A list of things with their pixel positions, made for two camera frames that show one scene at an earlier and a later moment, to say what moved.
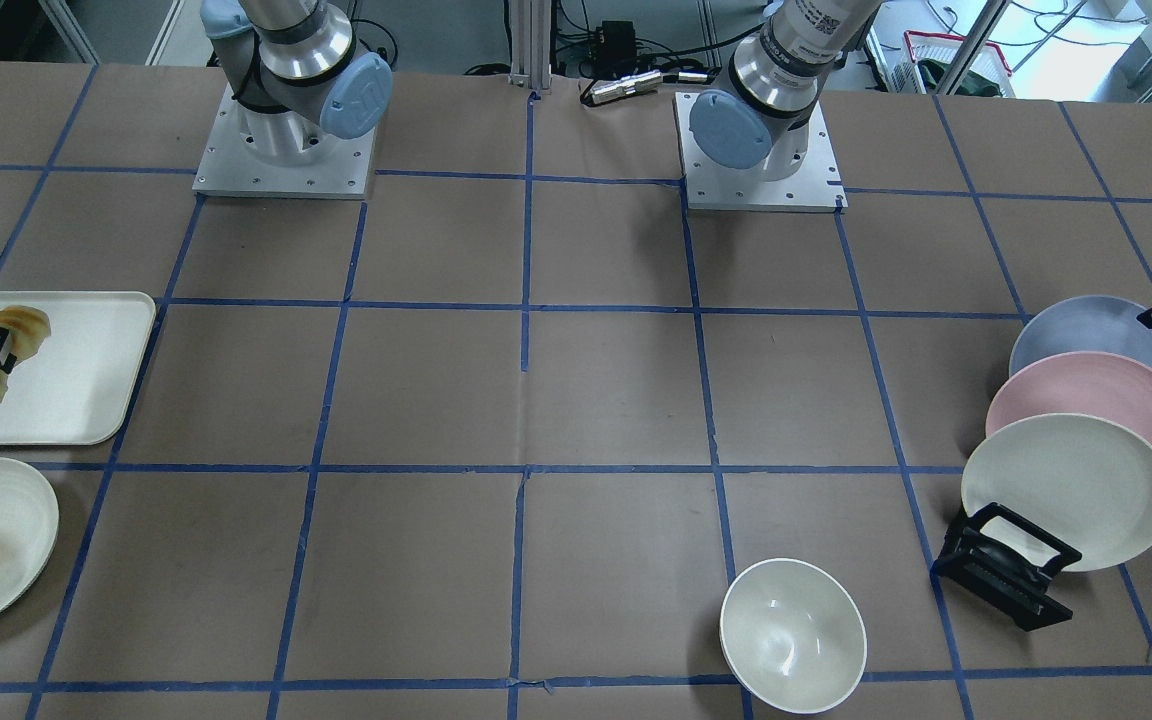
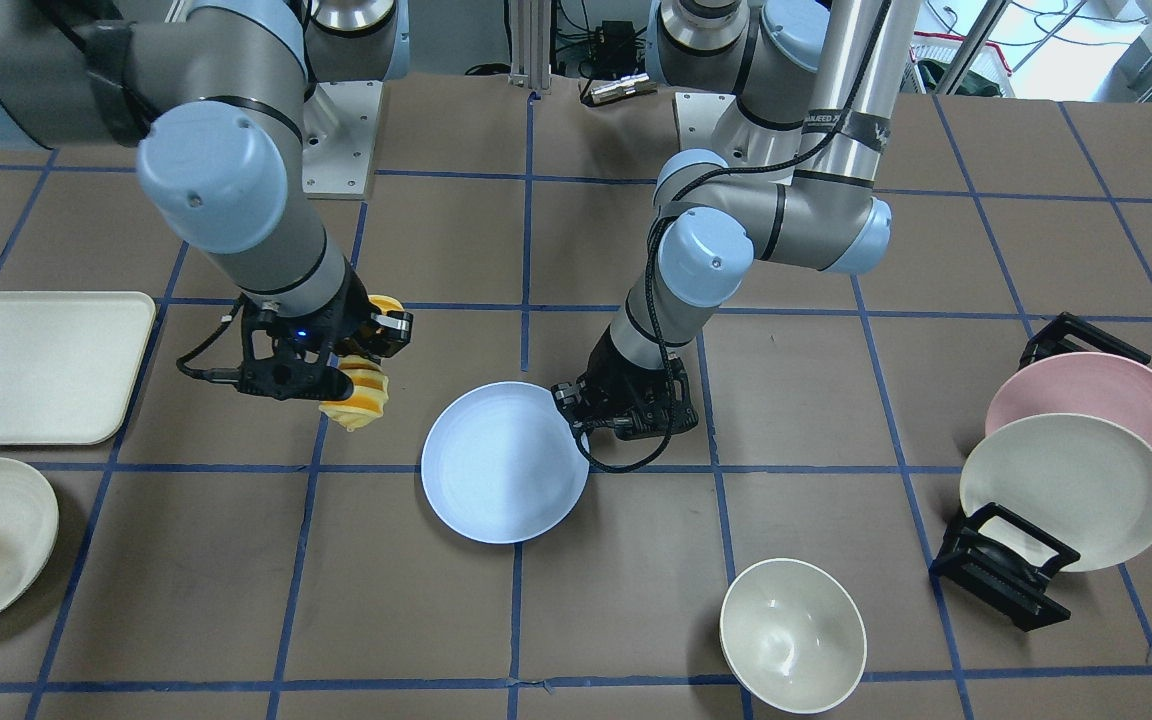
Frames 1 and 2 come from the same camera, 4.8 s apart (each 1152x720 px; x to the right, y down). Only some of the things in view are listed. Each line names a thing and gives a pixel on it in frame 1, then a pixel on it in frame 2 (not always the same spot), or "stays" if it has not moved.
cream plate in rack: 1098,484 stays
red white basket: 930,55 stays
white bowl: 793,636 stays
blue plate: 1105,325 -> 501,462
